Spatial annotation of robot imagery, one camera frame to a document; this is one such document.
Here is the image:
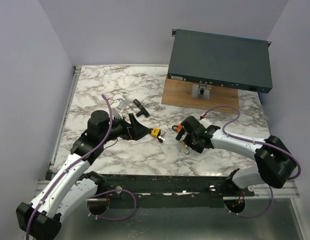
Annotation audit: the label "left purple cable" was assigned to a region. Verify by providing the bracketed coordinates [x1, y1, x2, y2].
[25, 94, 137, 240]

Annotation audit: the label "black table edge rail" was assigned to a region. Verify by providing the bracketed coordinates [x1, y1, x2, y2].
[76, 171, 254, 211]

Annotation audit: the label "grey metal lock bracket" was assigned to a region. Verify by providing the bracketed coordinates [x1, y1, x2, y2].
[192, 83, 212, 100]

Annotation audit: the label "dark teal network switch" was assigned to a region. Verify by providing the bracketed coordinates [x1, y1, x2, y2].
[167, 29, 273, 94]

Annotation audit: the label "orange padlock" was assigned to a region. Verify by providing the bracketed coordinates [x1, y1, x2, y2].
[172, 124, 183, 133]

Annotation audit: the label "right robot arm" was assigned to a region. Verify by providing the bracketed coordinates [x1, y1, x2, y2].
[173, 116, 299, 196]

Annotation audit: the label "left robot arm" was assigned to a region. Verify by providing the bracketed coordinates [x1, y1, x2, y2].
[16, 110, 151, 240]

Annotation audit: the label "yellow padlock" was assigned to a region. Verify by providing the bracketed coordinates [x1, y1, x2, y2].
[151, 128, 161, 138]

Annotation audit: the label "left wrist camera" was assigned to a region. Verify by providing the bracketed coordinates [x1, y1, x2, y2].
[111, 98, 126, 119]

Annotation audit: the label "aluminium side rail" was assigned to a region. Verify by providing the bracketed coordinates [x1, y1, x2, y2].
[48, 65, 82, 171]

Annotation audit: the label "wooden board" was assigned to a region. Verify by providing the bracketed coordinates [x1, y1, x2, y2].
[161, 78, 239, 114]

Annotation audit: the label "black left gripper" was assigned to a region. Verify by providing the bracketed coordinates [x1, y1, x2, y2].
[101, 113, 152, 144]

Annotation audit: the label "yellow padlock keys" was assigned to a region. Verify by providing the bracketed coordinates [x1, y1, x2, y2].
[157, 135, 165, 143]

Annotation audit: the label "small brass padlock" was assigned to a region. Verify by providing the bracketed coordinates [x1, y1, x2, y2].
[182, 143, 191, 155]

